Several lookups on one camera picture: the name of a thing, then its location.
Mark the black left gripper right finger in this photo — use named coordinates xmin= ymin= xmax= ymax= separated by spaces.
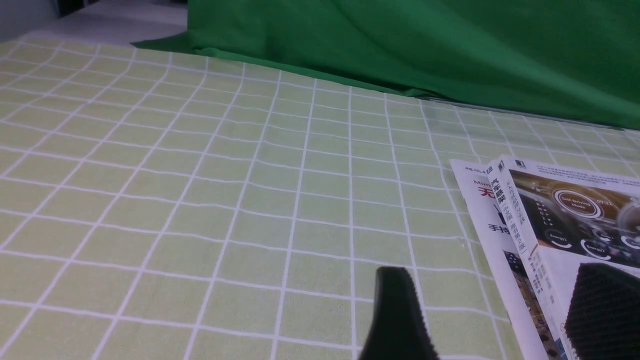
xmin=564 ymin=263 xmax=640 ymax=360

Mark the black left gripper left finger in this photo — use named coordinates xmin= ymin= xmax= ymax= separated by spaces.
xmin=358 ymin=266 xmax=440 ymax=360

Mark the top self-driving textbook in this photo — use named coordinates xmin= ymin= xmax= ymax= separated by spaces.
xmin=486 ymin=155 xmax=640 ymax=360

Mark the bottom white book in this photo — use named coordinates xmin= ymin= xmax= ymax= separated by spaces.
xmin=449 ymin=159 xmax=567 ymax=360

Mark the green backdrop cloth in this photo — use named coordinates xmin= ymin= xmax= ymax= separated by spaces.
xmin=134 ymin=0 xmax=640 ymax=130

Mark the green checkered tablecloth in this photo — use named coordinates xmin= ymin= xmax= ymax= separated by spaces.
xmin=0 ymin=38 xmax=639 ymax=360

